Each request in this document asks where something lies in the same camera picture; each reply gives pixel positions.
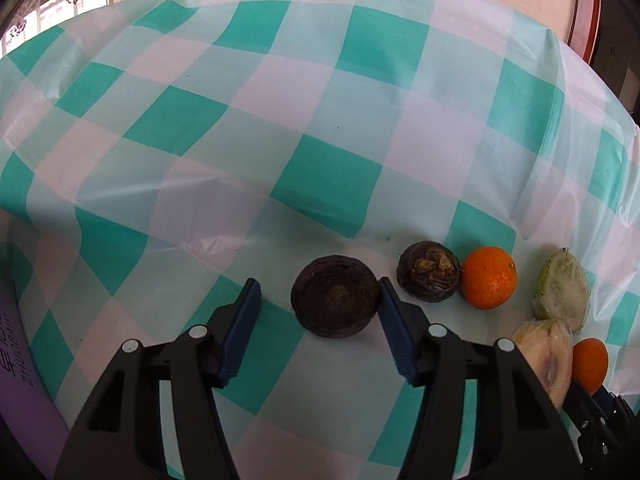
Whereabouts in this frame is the small orange mandarin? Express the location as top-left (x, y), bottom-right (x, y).
top-left (572, 338), bottom-right (608, 396)

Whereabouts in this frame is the pale fruit half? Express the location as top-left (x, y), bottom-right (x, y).
top-left (513, 318), bottom-right (573, 410)

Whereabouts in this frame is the green fruit half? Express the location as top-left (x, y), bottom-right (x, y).
top-left (532, 248), bottom-right (590, 334)

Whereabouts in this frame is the dark water chestnut with sprout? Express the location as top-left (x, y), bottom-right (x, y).
top-left (396, 240), bottom-right (460, 302)

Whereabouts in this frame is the large dark water chestnut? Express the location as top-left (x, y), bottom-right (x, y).
top-left (290, 255), bottom-right (382, 339)

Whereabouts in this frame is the purple cardboard box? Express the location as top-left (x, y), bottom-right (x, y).
top-left (1, 278), bottom-right (68, 479)

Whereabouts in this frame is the teal white checkered tablecloth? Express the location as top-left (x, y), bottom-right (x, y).
top-left (1, 0), bottom-right (639, 479)

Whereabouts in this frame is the red-brown door frame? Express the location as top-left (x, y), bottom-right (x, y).
top-left (566, 0), bottom-right (602, 64)

